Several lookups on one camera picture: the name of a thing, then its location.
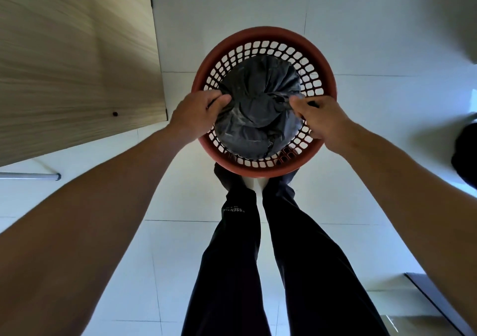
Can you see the red plastic mesh bin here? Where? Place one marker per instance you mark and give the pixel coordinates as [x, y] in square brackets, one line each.
[261, 32]

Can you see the person's left hand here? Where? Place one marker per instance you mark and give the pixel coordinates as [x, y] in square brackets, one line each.
[193, 117]

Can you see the grey metal furniture leg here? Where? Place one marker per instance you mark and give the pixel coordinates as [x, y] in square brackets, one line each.
[30, 177]

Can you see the dark grey flat board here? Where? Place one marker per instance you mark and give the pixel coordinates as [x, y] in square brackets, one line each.
[445, 306]

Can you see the light wooden desk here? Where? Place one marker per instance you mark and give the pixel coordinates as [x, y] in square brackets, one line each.
[74, 67]

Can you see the person's black trousers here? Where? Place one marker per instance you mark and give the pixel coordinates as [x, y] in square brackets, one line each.
[227, 272]

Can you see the person's right hand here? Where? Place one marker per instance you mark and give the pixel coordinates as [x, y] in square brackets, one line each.
[329, 123]

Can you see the person's right forearm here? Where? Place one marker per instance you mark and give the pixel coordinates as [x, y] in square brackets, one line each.
[417, 205]

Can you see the black backpack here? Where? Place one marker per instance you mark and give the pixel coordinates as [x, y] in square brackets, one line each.
[466, 157]

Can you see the person's left forearm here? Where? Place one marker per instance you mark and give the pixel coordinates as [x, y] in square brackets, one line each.
[74, 235]

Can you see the black plastic trash bag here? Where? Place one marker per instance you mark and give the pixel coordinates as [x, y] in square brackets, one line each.
[257, 97]

